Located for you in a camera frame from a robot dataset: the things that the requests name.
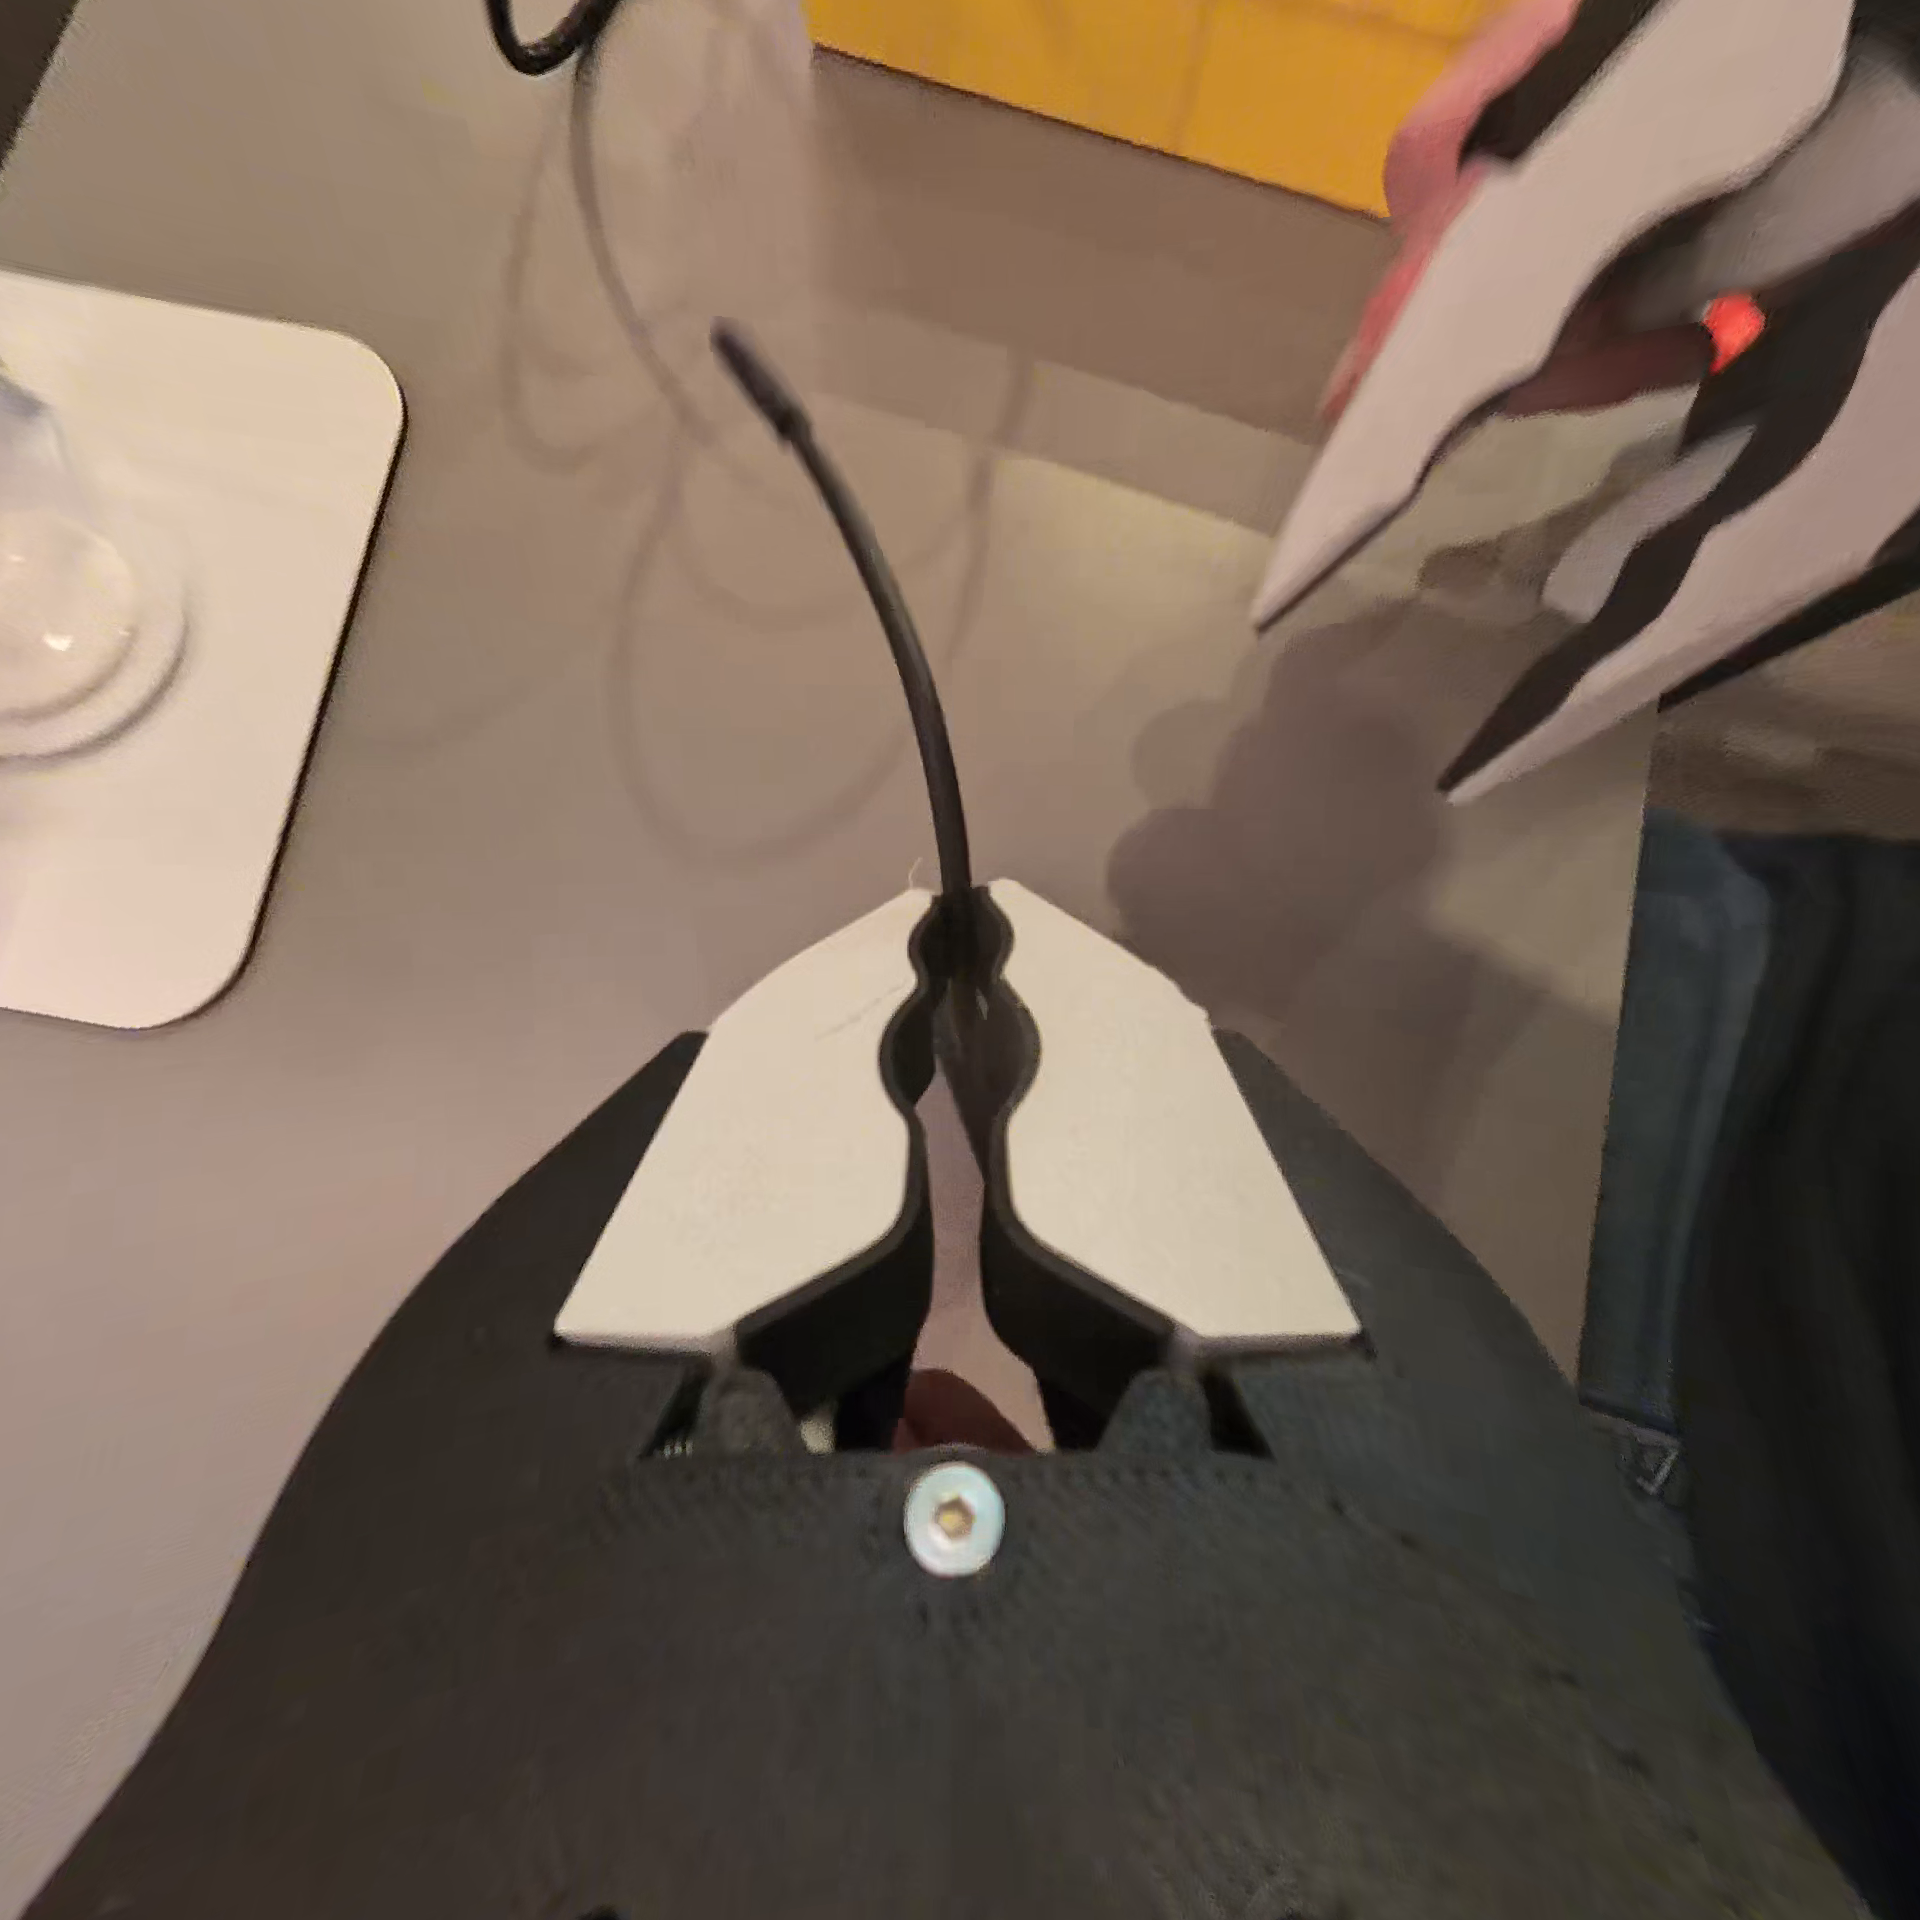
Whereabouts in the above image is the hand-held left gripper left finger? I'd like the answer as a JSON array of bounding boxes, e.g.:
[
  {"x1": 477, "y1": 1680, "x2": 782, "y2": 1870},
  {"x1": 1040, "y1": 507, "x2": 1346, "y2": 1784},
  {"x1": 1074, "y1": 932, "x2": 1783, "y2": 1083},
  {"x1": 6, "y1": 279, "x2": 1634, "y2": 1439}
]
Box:
[{"x1": 551, "y1": 889, "x2": 946, "y2": 1433}]

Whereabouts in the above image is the person's dark sweater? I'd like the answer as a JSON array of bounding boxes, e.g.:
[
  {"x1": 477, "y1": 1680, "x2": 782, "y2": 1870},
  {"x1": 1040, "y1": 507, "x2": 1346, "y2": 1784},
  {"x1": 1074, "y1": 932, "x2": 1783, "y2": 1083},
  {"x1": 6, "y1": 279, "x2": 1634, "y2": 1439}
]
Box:
[{"x1": 1678, "y1": 831, "x2": 1920, "y2": 1920}]

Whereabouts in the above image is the person's left hand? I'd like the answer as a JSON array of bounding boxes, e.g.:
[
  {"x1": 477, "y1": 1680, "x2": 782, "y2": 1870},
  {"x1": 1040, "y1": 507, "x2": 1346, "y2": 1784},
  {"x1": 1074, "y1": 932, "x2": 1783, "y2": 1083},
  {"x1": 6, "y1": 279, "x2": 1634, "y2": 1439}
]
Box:
[{"x1": 901, "y1": 1369, "x2": 1040, "y2": 1454}]

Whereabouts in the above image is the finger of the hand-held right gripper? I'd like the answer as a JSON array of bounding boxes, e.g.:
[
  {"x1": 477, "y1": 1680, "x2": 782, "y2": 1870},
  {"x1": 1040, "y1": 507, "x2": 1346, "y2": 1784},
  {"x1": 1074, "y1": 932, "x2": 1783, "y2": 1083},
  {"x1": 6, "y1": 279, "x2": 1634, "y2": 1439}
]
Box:
[
  {"x1": 1437, "y1": 419, "x2": 1920, "y2": 806},
  {"x1": 1249, "y1": 0, "x2": 1862, "y2": 633}
]

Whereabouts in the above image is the white folding stand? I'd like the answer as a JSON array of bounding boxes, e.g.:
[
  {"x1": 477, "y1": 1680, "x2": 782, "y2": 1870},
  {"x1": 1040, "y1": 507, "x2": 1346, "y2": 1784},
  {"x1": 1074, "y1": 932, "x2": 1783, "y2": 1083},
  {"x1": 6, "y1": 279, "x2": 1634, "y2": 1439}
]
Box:
[{"x1": 0, "y1": 272, "x2": 407, "y2": 1031}]

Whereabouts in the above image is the person's jeans leg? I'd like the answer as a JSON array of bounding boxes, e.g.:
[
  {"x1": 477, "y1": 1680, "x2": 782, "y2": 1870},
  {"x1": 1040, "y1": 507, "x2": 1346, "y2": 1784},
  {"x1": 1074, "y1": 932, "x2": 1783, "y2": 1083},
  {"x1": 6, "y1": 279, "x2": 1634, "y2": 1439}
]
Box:
[{"x1": 1580, "y1": 810, "x2": 1794, "y2": 1500}]

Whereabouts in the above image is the person's right hand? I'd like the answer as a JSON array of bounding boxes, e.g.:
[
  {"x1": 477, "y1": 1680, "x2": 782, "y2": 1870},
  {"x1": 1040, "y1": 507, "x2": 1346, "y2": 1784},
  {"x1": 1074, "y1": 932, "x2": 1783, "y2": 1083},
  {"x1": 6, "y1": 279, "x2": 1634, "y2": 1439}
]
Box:
[{"x1": 1320, "y1": 0, "x2": 1580, "y2": 435}]

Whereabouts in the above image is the black square hub with cable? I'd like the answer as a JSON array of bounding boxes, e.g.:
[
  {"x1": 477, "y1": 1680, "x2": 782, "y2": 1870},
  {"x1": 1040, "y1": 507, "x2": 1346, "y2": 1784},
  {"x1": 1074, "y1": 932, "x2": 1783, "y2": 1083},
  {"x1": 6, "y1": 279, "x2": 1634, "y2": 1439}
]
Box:
[{"x1": 482, "y1": 0, "x2": 1002, "y2": 1189}]

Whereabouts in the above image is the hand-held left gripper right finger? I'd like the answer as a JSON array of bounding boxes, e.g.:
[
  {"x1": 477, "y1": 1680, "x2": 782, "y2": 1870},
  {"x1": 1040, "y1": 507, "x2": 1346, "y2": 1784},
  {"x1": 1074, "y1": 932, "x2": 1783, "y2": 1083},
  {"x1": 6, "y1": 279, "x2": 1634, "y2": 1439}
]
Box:
[{"x1": 974, "y1": 880, "x2": 1370, "y2": 1452}]

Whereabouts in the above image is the yellow plastic bin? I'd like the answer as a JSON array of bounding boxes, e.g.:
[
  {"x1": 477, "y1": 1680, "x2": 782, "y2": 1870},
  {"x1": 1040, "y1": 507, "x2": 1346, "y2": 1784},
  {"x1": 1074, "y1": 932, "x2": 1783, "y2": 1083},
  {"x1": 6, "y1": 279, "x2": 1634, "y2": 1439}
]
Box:
[{"x1": 807, "y1": 0, "x2": 1502, "y2": 221}]

